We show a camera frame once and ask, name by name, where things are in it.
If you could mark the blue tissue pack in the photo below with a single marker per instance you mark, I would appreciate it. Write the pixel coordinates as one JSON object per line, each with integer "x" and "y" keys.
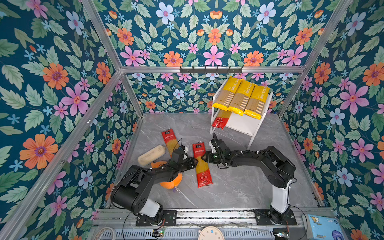
{"x": 323, "y": 228}

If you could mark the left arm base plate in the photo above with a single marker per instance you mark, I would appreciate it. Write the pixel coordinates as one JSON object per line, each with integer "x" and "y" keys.
{"x": 156, "y": 218}

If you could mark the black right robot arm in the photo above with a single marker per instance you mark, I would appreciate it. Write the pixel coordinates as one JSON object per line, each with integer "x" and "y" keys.
{"x": 278, "y": 169}

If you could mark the yellow spaghetti bag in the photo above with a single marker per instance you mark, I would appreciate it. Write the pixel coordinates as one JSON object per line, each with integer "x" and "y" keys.
{"x": 225, "y": 95}
{"x": 240, "y": 100}
{"x": 257, "y": 102}

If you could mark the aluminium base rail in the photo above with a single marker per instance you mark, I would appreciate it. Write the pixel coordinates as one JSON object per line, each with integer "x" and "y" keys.
{"x": 244, "y": 218}

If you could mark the white round timer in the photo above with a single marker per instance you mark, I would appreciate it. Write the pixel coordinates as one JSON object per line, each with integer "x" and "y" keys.
{"x": 210, "y": 233}

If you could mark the red spaghetti bag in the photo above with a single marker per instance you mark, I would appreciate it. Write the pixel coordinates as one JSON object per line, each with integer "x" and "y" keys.
{"x": 221, "y": 119}
{"x": 204, "y": 177}
{"x": 172, "y": 143}

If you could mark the black hook rail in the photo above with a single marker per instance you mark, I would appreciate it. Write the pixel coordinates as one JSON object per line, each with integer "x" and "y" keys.
{"x": 210, "y": 70}

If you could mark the white two-tier shelf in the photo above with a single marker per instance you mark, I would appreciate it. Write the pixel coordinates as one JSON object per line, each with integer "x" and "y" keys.
{"x": 243, "y": 124}

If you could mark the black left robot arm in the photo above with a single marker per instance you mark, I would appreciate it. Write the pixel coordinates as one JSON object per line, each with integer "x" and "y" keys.
{"x": 133, "y": 190}

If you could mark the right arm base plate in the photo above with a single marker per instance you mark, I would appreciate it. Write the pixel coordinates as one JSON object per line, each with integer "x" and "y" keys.
{"x": 266, "y": 217}

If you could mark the orange plush toy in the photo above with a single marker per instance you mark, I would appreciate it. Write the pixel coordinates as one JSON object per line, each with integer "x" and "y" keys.
{"x": 168, "y": 185}

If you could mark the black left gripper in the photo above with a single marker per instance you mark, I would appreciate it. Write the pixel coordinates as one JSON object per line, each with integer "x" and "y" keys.
{"x": 191, "y": 162}

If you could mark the beige bread loaf toy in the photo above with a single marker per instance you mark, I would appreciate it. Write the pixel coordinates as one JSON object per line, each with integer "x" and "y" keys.
{"x": 151, "y": 155}

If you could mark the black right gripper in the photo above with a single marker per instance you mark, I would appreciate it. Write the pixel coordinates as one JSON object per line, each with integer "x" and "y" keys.
{"x": 208, "y": 157}

